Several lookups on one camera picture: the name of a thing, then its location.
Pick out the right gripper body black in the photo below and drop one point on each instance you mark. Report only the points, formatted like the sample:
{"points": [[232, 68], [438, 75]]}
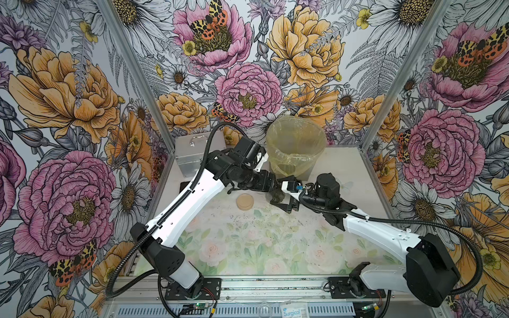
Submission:
{"points": [[295, 203]]}

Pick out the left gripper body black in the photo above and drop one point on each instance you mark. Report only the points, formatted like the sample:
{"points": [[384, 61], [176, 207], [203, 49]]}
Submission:
{"points": [[259, 180]]}

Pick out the beige lid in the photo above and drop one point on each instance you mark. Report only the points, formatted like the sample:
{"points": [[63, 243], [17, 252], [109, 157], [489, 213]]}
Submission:
{"points": [[245, 202]]}

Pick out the foil tea jar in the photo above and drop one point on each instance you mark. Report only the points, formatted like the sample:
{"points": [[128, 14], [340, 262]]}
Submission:
{"points": [[277, 196]]}

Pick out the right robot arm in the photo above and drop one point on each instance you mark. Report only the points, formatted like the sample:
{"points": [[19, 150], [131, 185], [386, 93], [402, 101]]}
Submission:
{"points": [[426, 270]]}

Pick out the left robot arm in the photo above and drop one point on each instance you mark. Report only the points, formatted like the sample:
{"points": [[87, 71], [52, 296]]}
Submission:
{"points": [[240, 167]]}

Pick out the yellow bin liner bag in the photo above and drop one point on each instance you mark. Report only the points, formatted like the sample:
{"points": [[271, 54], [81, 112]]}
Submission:
{"points": [[296, 143]]}

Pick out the silver first aid case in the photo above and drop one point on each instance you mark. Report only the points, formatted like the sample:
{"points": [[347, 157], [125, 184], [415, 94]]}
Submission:
{"points": [[189, 152]]}

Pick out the black rectangular case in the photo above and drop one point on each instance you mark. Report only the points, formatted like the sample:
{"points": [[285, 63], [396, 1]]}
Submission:
{"points": [[183, 186]]}

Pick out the surgical label box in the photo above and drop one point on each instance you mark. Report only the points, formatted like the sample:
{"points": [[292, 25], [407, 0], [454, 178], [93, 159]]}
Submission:
{"points": [[294, 310]]}

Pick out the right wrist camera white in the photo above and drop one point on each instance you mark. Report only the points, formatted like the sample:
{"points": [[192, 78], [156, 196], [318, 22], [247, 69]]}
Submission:
{"points": [[292, 186]]}

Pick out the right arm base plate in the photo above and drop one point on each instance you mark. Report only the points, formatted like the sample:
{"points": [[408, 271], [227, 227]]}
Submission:
{"points": [[344, 287]]}

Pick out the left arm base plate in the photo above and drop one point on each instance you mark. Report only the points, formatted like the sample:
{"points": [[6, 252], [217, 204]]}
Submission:
{"points": [[203, 289]]}

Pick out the aluminium front rail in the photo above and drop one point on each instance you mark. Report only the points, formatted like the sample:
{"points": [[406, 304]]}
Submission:
{"points": [[247, 289]]}

